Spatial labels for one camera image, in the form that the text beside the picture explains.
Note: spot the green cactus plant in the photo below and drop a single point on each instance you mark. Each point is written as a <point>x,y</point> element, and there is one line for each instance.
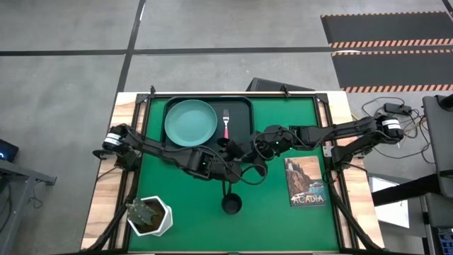
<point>141,212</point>

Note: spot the black diagonal beam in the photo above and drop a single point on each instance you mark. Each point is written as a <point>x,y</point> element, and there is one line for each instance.
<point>407,189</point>

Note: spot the black box behind table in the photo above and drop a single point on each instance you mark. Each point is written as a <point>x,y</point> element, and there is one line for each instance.
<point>269,85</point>

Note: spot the black power adapter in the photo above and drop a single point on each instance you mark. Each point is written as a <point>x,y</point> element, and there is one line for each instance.
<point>396,108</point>

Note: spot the grey metal mounting bracket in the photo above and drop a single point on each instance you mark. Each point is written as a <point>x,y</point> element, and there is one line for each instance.
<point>327,151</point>

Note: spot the black aluminium table frame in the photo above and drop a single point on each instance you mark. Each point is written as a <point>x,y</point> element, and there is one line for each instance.
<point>328,110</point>

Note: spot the white hexagonal plant pot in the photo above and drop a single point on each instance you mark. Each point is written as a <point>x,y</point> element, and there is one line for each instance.
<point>166,219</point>

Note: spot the black plastic tray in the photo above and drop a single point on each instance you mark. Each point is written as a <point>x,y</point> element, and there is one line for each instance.
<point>240,117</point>

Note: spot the black device with blue light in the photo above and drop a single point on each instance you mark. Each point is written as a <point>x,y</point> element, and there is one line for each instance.
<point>7,150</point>

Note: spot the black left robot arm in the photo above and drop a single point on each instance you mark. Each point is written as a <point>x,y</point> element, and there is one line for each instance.
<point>159,150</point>

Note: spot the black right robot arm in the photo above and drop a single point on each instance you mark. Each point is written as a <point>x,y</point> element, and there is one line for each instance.
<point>336,132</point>

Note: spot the grey side table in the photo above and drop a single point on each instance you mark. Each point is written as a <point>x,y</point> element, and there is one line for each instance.
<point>17,177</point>

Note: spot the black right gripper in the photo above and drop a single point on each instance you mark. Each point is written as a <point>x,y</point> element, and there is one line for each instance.
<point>244,150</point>

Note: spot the white board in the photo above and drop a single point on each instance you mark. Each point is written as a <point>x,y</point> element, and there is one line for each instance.
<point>389,209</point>

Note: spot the teal round plate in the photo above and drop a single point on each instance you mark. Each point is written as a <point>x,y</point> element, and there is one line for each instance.
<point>191,122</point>

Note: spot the green table mat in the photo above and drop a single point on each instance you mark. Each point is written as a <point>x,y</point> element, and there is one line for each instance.
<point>212,230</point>

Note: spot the black cup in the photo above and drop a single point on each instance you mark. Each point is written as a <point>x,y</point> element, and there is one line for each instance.
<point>231,205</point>

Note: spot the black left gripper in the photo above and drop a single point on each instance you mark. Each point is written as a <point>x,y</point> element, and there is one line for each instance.
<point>228,170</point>

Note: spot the black mat with hazard stripes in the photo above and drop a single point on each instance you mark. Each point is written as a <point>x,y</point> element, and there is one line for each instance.
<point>389,26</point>
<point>389,71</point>

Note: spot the Acadia picture book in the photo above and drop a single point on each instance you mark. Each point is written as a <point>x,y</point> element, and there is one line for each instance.
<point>304,177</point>

